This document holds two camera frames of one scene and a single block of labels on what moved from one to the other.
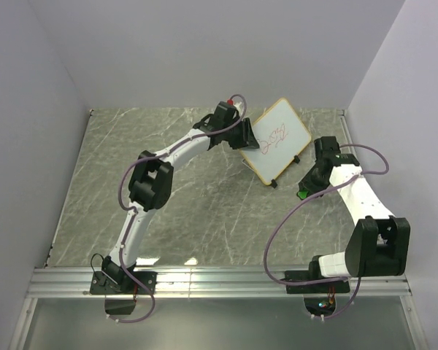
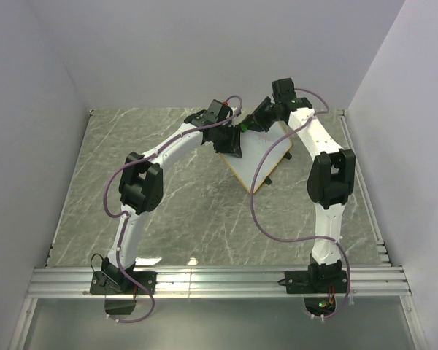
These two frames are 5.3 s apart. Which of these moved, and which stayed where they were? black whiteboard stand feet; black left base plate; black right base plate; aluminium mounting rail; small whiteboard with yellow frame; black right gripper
Moved: small whiteboard with yellow frame; black whiteboard stand feet; black right gripper
Stayed: black right base plate; black left base plate; aluminium mounting rail
